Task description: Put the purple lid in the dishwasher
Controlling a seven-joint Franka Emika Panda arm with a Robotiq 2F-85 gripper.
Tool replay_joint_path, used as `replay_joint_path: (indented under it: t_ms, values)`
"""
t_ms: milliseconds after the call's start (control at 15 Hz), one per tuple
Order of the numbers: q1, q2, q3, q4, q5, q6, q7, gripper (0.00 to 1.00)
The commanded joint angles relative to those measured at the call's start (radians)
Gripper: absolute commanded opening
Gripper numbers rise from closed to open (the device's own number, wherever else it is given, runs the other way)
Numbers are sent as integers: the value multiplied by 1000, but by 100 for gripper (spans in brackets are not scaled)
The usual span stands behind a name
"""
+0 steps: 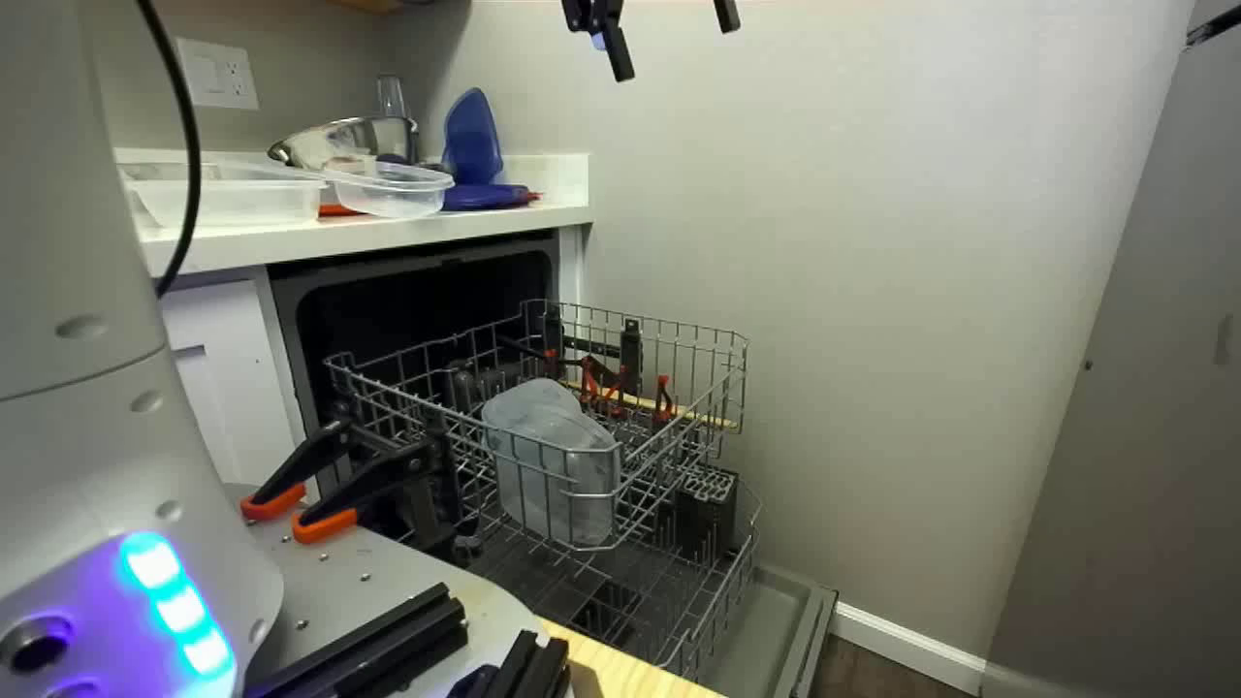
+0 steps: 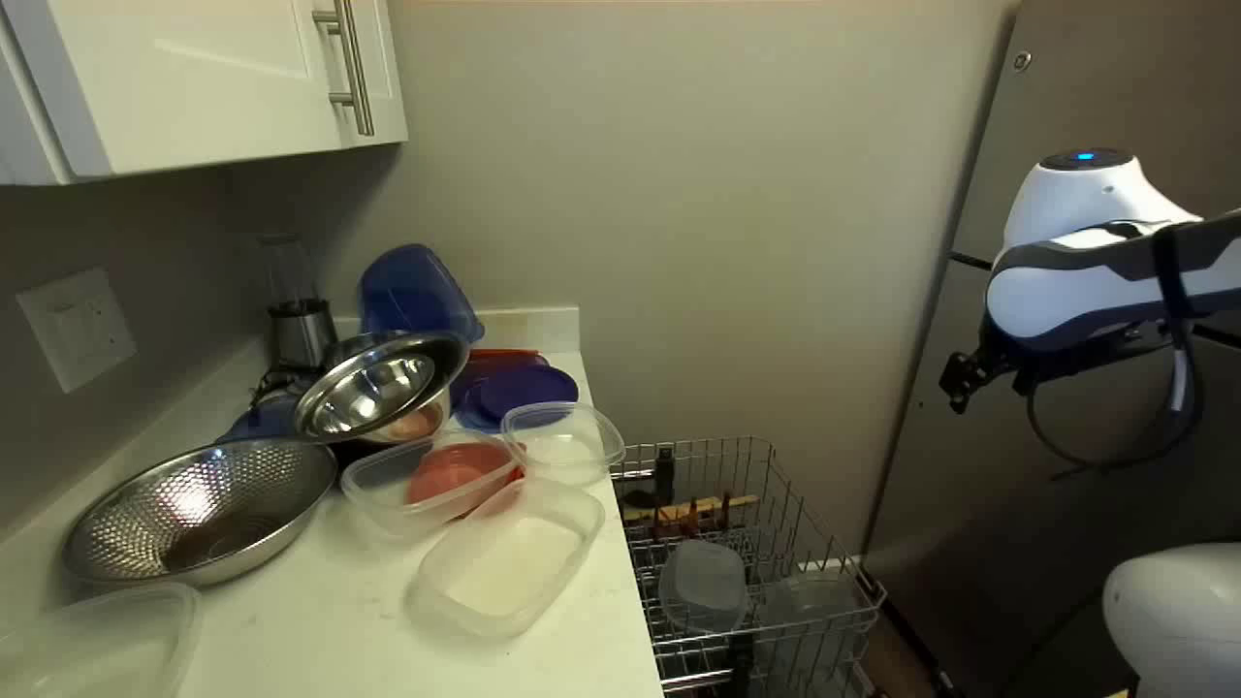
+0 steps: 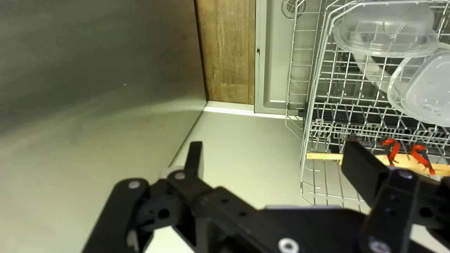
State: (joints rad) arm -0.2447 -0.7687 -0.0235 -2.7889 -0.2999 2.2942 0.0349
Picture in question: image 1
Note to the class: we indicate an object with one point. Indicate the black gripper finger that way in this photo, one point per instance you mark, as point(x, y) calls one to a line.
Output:
point(728, 16)
point(618, 51)

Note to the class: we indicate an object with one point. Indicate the clear rectangular plastic container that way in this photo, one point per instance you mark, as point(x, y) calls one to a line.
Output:
point(233, 199)

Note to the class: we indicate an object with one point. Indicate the black aluminium rail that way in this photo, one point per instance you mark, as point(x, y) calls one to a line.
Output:
point(377, 658)

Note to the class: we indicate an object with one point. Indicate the wooden handled utensil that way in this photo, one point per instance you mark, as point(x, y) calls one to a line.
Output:
point(604, 390)

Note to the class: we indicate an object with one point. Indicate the white wall outlet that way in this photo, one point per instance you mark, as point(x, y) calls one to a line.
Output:
point(219, 75)

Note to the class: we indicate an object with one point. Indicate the open dishwasher door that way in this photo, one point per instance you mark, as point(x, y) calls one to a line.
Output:
point(774, 648)

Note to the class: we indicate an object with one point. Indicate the blue plastic container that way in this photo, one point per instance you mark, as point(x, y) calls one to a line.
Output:
point(475, 141)

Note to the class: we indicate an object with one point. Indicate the steel mixing bowl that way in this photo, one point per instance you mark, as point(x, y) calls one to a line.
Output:
point(346, 139)

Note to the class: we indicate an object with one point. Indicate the blender jar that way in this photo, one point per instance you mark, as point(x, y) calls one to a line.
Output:
point(395, 110)

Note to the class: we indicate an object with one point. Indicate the upper dishwasher rack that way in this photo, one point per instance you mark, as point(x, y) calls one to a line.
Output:
point(441, 390)

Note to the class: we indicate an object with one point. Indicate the dishwasher rack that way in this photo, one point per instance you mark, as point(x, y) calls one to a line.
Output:
point(646, 599)
point(441, 390)

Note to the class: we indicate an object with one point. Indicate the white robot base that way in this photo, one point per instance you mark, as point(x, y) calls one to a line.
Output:
point(125, 567)

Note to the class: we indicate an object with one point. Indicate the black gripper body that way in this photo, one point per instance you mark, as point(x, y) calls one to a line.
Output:
point(593, 13)

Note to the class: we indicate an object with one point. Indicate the clear container with red lid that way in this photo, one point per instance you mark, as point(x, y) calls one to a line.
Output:
point(391, 188)

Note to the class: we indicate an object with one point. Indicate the blue purple plastic lid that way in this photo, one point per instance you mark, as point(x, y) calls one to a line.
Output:
point(493, 197)

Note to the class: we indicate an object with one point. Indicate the white lower cabinet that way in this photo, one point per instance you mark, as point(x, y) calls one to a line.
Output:
point(227, 349)

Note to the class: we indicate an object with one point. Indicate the lower dishwasher rack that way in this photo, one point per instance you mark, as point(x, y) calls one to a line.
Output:
point(646, 599)

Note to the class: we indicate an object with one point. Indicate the black cutlery basket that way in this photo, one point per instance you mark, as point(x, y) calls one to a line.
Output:
point(708, 515)

